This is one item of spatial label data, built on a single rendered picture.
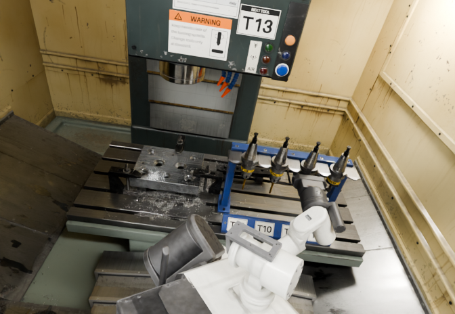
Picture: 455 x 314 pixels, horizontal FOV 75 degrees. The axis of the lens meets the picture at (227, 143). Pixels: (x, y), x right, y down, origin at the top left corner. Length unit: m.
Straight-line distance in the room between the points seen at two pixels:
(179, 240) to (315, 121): 1.65
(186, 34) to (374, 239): 1.23
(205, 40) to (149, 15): 0.15
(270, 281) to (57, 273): 1.15
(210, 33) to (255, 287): 0.59
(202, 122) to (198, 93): 0.19
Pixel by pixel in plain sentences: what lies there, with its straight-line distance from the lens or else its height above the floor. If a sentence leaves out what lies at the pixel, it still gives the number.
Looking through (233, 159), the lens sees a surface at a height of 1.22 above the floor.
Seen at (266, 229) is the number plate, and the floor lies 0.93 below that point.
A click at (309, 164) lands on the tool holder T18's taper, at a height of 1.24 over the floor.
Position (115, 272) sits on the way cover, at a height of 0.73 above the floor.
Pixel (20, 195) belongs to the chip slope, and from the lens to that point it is 1.72.
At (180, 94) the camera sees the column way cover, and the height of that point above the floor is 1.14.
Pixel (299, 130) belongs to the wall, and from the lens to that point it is 2.20.
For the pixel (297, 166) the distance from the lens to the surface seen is 1.12.
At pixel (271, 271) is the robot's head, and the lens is 0.50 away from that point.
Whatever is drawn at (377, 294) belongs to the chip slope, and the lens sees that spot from 1.46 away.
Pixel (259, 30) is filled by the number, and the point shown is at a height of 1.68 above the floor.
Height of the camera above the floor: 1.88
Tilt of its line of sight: 36 degrees down
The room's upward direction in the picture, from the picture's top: 10 degrees clockwise
